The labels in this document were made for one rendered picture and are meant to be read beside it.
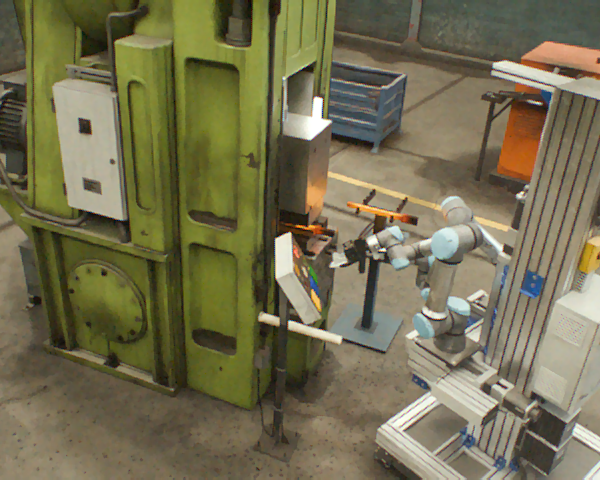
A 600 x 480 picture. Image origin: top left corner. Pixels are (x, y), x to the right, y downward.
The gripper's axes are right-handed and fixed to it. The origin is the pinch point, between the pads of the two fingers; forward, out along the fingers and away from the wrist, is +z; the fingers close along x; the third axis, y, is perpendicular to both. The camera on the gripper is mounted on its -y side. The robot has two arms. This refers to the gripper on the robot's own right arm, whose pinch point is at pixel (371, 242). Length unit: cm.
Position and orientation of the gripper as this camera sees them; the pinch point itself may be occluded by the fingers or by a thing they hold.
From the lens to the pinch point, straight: 341.0
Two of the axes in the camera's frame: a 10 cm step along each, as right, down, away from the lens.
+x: 3.9, -4.5, 8.1
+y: -0.5, 8.6, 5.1
